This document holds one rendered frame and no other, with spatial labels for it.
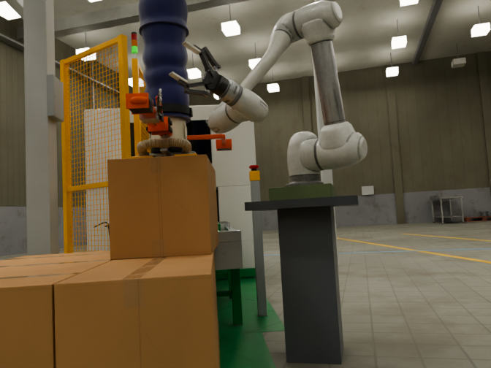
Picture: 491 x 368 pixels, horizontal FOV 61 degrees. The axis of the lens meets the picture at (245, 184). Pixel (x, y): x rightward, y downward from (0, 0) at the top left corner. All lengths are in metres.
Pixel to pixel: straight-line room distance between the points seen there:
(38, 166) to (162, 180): 1.70
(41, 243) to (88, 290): 2.12
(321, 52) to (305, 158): 0.49
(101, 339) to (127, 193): 0.72
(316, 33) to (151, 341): 1.44
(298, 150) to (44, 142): 1.92
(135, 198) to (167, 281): 0.67
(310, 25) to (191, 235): 1.06
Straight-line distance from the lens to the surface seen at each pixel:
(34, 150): 3.32
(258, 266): 2.94
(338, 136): 1.96
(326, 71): 2.00
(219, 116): 1.77
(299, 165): 2.05
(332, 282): 2.00
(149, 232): 1.71
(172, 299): 1.12
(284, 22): 2.08
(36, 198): 3.28
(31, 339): 1.23
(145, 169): 1.73
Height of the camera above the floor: 0.69
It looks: 4 degrees up
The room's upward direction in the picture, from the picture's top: 3 degrees counter-clockwise
